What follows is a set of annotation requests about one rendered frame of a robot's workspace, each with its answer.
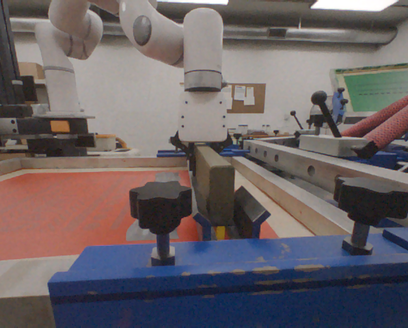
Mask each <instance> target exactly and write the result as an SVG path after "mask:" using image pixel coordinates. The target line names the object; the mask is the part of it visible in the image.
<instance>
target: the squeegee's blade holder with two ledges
mask: <svg viewBox="0 0 408 328"><path fill-rule="evenodd" d="M187 168H188V172H189V179H190V184H191V187H195V188H196V189H197V190H198V191H199V192H200V189H199V186H198V182H197V178H196V176H193V175H192V171H189V160H187Z"/></svg>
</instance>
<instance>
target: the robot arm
mask: <svg viewBox="0 0 408 328"><path fill-rule="evenodd" d="M90 3H92V4H94V5H96V6H97V7H100V8H102V9H104V10H106V11H108V12H110V13H112V14H114V15H115V16H119V17H120V24H121V26H122V29H123V31H124V32H125V34H126V36H127V37H128V38H129V40H130V41H131V43H132V44H133V45H134V46H135V48H136V49H137V50H138V51H139V52H140V53H142V54H143V55H144V56H146V57H148V58H151V59H154V60H157V61H159V62H163V63H165V64H168V65H170V66H173V67H175V68H183V69H184V92H181V94H180V101H179V108H178V131H177V132H176V134H175V136H174V138H173V140H172V142H171V144H172V145H173V146H175V147H177V148H179V149H181V150H182V151H183V152H184V153H185V154H186V155H187V156H188V157H189V171H192V175H193V176H196V158H195V155H194V147H195V143H210V148H211V149H213V150H214V151H215V152H217V153H218V154H219V153H220V152H221V151H222V150H223V149H224V148H226V147H228V146H230V145H231V144H233V140H232V138H231V136H230V134H229V132H228V130H227V113H226V100H225V95H224V92H221V90H222V88H225V87H228V84H229V82H228V80H225V79H223V76H222V52H223V21H222V18H221V16H220V14H219V13H218V12H216V11H215V10H213V9H210V8H198V9H194V10H192V11H190V12H189V13H188V14H187V15H186V17H185V19H184V26H183V27H181V26H179V25H177V24H176V23H174V22H173V21H171V20H169V19H168V18H166V17H164V16H163V15H161V14H160V13H158V12H157V11H156V8H157V0H52V1H51V4H50V7H49V20H50V22H47V21H40V22H38V23H37V24H36V26H35V28H34V32H35V36H36V41H37V42H38V46H39V48H40V52H41V56H42V61H43V65H44V73H45V77H46V85H47V90H48V97H49V105H50V109H51V112H46V114H47V115H85V114H84V113H80V112H84V111H85V109H84V108H83V107H80V106H79V102H78V97H77V87H76V82H75V72H74V67H73V65H72V63H71V62H70V60H69V59H68V57H70V58H73V59H79V60H82V61H84V60H87V59H88V58H89V57H90V56H91V54H92V52H93V51H94V49H95V48H96V46H97V45H98V43H99V41H100V40H101V38H102V33H103V24H102V21H101V19H100V17H99V16H98V15H97V14H96V13H94V12H93V11H91V10H89V6H90ZM179 140H181V141H182V142H185V143H188V147H186V145H184V144H183V143H181V142H180V141H179ZM223 141H224V142H223ZM219 142H222V143H221V144H218V145H217V143H219Z"/></svg>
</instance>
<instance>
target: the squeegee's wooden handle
mask: <svg viewBox="0 0 408 328"><path fill-rule="evenodd" d="M194 155H195V158H196V178H197V182H198V186H199V189H200V192H201V194H202V196H203V199H204V202H205V205H206V209H207V211H208V215H209V218H210V221H211V226H232V225H233V216H234V188H235V174H236V170H235V168H234V166H232V165H231V164H230V163H229V162H227V160H225V159H224V158H223V157H221V156H220V155H219V154H218V153H217V152H215V151H214V150H213V149H211V148H210V147H209V146H208V145H207V144H205V143H195V147H194Z"/></svg>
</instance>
